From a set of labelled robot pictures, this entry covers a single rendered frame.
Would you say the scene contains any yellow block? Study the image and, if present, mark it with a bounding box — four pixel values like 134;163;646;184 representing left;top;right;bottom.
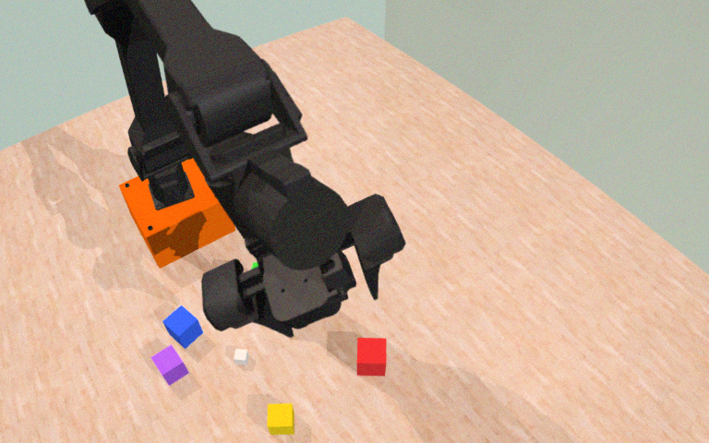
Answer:
267;403;294;435

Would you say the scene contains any blue block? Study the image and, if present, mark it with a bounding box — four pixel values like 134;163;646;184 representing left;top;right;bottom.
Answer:
162;305;203;348

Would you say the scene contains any purple block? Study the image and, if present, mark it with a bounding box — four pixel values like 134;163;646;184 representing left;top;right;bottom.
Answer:
151;344;188;386

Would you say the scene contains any red block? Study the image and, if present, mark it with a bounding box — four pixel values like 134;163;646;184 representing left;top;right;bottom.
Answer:
357;338;386;376

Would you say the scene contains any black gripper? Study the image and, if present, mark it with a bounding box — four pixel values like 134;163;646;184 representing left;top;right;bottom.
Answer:
201;193;406;338

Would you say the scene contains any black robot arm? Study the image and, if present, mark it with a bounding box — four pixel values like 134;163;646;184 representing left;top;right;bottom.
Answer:
84;0;356;329

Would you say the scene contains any small white block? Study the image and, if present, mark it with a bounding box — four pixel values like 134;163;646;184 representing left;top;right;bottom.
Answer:
234;349;249;365

